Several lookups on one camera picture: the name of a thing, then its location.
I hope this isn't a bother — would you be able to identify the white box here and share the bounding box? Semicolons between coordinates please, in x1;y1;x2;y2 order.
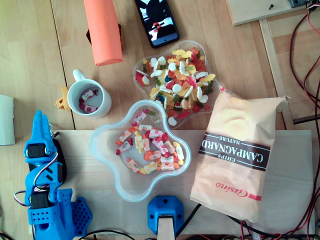
0;94;16;146

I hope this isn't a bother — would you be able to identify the yellow 3D-printed part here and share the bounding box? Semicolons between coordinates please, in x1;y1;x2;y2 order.
54;86;72;112

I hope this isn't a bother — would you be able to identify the black smartphone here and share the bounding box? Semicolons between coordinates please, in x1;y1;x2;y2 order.
134;0;181;49

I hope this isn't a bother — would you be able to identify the light wooden slat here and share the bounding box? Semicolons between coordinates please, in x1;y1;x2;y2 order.
259;18;296;131

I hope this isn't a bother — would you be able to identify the blue post mount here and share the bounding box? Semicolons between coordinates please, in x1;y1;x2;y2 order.
146;195;185;236

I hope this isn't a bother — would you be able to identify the white ceramic mug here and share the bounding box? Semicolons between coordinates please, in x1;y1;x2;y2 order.
66;68;113;120

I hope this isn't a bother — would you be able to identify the silver carabiner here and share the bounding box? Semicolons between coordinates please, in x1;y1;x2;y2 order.
49;123;60;140

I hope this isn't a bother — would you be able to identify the wrapped fruit candy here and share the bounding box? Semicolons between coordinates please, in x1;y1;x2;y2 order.
126;157;141;173
115;140;135;156
79;88;100;102
159;156;176;172
133;111;148;125
173;142;185;161
119;129;133;142
148;128;165;140
79;103;99;114

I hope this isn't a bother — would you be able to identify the wooden post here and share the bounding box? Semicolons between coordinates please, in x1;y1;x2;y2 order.
156;216;176;240

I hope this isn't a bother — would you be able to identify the dark brown stand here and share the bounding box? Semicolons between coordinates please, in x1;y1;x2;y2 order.
86;23;124;50

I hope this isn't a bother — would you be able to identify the orange cylinder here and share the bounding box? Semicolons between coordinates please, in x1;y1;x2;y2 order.
83;0;124;67

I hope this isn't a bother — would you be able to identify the light wooden base board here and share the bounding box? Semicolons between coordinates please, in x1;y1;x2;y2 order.
56;129;314;236

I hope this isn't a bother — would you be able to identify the clear Haribo Dragolo tub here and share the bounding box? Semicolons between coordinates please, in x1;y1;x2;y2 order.
89;99;193;203

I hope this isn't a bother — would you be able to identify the black flat bar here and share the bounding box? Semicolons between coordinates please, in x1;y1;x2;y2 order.
292;115;320;125

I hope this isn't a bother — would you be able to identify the small wooden board with screw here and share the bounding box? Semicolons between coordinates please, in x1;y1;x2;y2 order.
225;0;311;27

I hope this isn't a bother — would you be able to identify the clear tub of gummies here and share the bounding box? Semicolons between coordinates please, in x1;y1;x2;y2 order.
131;39;221;130

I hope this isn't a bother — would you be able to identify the red white black servo cable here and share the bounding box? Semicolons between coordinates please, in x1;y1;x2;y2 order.
33;152;60;187

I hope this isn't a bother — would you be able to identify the beige Casino chips bag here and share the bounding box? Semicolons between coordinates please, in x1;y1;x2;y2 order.
189;86;291;223

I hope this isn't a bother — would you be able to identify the black zip case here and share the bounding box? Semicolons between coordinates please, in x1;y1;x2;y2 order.
51;138;68;186

